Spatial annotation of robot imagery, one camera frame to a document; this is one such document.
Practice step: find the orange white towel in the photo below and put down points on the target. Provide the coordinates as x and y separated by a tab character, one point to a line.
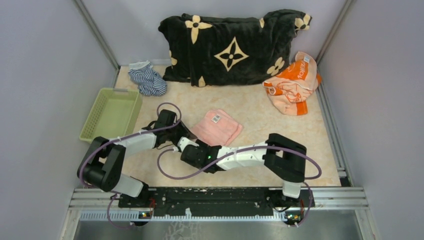
289	90

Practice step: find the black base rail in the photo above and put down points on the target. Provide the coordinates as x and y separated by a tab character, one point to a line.
217	201

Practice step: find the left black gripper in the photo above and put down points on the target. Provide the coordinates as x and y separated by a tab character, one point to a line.
184	130

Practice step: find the pink towel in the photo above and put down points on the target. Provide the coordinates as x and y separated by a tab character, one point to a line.
217	128

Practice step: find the black floral pillow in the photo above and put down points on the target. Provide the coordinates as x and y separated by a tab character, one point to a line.
211	51

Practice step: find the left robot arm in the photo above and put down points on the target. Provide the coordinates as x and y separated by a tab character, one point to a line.
103	162

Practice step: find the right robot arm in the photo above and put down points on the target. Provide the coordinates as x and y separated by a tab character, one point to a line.
281	155

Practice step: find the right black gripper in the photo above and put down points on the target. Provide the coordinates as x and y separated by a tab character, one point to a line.
202	145

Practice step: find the green plastic basket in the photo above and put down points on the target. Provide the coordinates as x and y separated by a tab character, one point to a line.
113	114

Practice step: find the blue striped cloth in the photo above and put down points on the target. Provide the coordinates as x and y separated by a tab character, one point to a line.
149	82

